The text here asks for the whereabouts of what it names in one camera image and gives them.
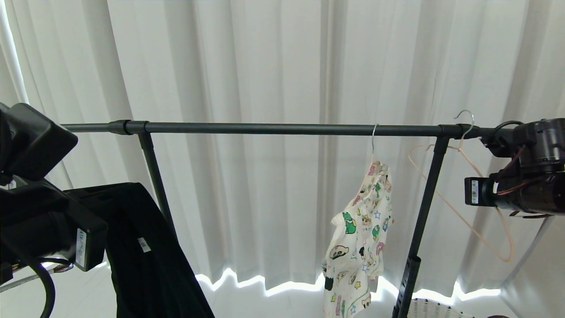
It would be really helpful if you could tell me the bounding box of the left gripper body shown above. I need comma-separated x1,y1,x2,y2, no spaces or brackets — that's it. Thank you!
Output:
0,179,109,272

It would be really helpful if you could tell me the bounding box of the black cable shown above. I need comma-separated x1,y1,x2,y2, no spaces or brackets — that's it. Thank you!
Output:
24,257,57,318
491,120,524,138

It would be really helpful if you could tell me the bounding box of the white curtain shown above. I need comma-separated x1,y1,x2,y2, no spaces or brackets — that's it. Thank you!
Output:
0,0,565,301

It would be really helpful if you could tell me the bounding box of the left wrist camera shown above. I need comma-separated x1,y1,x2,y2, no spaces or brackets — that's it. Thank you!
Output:
0,102,79,186

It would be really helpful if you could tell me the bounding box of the pink clothes hanger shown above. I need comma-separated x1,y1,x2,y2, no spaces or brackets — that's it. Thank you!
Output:
408,110,516,263
370,124,380,167

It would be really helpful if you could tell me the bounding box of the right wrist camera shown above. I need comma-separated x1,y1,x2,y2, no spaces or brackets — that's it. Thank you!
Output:
480,127,528,159

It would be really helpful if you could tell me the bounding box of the black clothes rack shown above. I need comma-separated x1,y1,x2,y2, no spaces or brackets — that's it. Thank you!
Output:
62,119,517,318

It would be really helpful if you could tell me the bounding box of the black garment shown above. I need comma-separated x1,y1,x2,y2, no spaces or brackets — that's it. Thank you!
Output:
66,182,215,318

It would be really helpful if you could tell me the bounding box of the white laundry basket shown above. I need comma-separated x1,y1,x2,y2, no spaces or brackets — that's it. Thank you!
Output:
408,298,475,318

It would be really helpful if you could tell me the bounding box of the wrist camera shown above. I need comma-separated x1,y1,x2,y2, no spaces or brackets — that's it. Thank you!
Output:
480,127,528,159
0,102,79,186

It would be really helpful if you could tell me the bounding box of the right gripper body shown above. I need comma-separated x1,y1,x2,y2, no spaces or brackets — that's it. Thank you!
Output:
464,172,565,217

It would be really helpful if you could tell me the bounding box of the cream printed garment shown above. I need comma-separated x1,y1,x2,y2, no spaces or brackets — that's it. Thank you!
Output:
321,161,394,318

